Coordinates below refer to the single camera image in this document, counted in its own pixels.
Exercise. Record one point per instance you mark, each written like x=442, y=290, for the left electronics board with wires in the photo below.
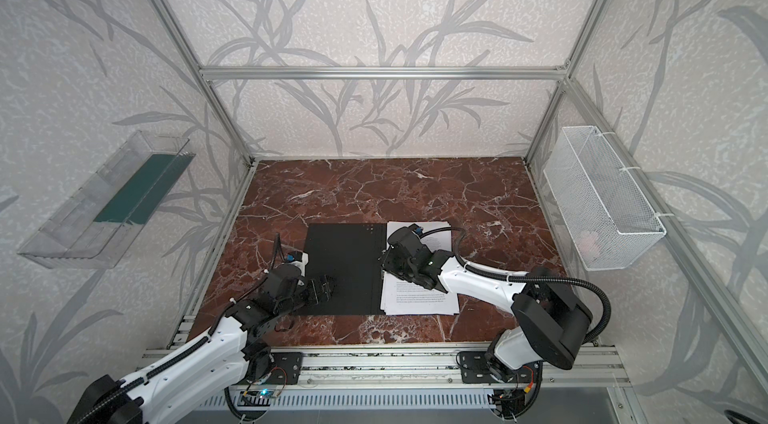
x=253, y=402

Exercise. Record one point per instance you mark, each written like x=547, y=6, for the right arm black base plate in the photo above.
x=476, y=368

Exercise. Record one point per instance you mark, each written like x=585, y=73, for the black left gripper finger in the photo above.
x=325, y=281
x=315, y=295

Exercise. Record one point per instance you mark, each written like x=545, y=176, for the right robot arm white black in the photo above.
x=552, y=321

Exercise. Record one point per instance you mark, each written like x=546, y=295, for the white wire mesh basket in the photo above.
x=596, y=191

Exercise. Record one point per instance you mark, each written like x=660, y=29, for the right electronics board with wires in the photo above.
x=511, y=405

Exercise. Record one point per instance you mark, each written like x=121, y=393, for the aluminium front rail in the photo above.
x=433, y=365

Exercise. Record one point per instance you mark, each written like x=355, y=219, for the blue and black file folder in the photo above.
x=348, y=254

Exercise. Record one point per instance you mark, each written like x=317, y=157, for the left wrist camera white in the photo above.
x=298, y=259

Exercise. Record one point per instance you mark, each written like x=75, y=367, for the clear plastic wall tray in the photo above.
x=96, y=226

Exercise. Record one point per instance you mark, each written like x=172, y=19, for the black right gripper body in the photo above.
x=396, y=259

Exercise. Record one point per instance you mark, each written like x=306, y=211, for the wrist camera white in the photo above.
x=424, y=226
x=298, y=259

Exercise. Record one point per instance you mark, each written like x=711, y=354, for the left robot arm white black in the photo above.
x=229, y=351

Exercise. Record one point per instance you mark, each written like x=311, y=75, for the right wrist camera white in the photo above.
x=424, y=226

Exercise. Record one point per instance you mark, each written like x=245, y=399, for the white paper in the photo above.
x=404, y=298

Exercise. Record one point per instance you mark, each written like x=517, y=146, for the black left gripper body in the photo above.
x=315, y=291

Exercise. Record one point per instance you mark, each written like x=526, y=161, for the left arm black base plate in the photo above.
x=282, y=367

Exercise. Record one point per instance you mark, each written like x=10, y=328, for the aluminium cage frame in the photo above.
x=743, y=336

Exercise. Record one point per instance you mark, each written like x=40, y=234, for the electronics board with wires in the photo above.
x=253, y=402
x=511, y=405

